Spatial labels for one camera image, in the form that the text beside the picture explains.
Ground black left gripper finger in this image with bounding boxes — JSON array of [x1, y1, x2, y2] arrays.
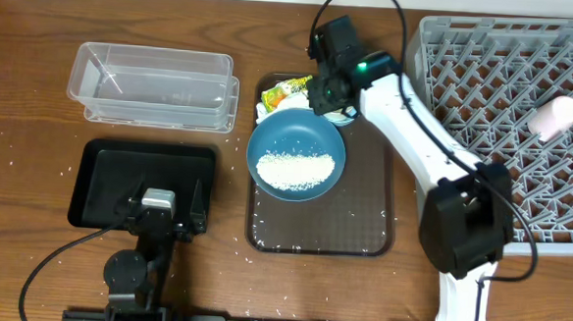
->
[[189, 180, 209, 236], [114, 175, 145, 216]]

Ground light blue bowl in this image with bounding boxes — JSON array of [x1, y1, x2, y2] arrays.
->
[[323, 106, 359, 127]]

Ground pink cup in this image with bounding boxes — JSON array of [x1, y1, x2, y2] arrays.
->
[[527, 95, 573, 141]]

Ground cream white cup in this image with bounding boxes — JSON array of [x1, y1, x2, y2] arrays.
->
[[323, 110, 353, 126]]

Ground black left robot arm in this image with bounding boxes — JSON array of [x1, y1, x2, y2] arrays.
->
[[103, 177, 198, 321]]

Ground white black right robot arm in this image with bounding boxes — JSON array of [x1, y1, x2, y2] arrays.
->
[[246, 16, 513, 321]]

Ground grey dishwasher rack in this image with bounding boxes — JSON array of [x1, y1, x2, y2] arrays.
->
[[406, 16, 573, 257]]

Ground crumpled white tissue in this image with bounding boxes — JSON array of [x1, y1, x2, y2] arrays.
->
[[255, 92, 312, 125]]

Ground black plastic tray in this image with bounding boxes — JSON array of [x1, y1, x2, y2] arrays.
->
[[68, 138, 216, 229]]

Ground dark blue plate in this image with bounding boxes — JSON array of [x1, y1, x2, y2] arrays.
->
[[246, 109, 346, 201]]

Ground green yellow snack wrapper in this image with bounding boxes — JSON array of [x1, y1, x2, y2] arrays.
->
[[260, 76, 312, 113]]

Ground white rice pile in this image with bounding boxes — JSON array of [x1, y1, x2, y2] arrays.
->
[[256, 153, 336, 191]]

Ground clear plastic bin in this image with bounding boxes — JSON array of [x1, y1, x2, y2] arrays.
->
[[67, 42, 239, 134]]

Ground brown serving tray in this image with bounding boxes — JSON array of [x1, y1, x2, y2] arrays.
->
[[245, 118, 394, 257]]

